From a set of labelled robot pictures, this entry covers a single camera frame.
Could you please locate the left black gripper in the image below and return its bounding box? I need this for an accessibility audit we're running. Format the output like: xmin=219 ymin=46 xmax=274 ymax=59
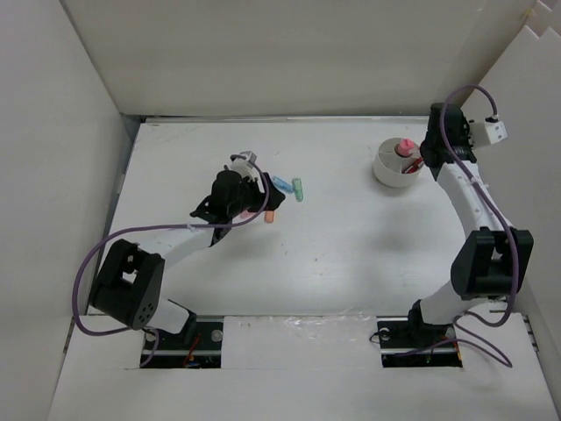
xmin=228 ymin=173 xmax=283 ymax=218

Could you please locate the orange highlighter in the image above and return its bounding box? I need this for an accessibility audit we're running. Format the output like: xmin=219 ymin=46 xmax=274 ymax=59
xmin=264 ymin=210 xmax=275 ymax=224

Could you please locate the red pen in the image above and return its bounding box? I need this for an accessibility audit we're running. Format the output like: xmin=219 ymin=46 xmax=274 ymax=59
xmin=403 ymin=158 xmax=424 ymax=175

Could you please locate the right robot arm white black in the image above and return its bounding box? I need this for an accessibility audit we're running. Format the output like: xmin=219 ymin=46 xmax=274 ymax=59
xmin=405 ymin=103 xmax=534 ymax=346

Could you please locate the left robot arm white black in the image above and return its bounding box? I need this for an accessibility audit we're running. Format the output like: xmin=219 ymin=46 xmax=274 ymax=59
xmin=89 ymin=170 xmax=286 ymax=348

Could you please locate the blue highlighter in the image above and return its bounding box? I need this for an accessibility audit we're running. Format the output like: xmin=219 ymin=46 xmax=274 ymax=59
xmin=271 ymin=176 xmax=294 ymax=194

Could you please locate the green highlighter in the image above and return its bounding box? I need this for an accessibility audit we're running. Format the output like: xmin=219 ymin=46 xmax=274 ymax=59
xmin=292 ymin=177 xmax=304 ymax=203

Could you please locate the white round divided container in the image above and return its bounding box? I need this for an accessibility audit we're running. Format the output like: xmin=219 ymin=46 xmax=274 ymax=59
xmin=373 ymin=138 xmax=424 ymax=189

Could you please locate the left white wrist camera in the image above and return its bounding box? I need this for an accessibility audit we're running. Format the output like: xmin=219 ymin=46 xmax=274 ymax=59
xmin=230 ymin=151 xmax=259 ymax=180

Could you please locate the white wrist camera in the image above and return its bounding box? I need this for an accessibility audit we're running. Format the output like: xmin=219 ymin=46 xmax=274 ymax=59
xmin=469 ymin=120 xmax=508 ymax=149
xmin=230 ymin=151 xmax=259 ymax=180

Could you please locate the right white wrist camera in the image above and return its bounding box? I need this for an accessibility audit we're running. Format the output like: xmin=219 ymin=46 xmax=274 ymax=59
xmin=469 ymin=120 xmax=508 ymax=149

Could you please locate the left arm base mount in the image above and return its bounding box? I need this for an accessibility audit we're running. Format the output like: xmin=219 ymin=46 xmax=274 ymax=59
xmin=139 ymin=313 xmax=224 ymax=369

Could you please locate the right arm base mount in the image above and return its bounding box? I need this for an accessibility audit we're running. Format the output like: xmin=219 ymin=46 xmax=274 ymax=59
xmin=369 ymin=300 xmax=463 ymax=368

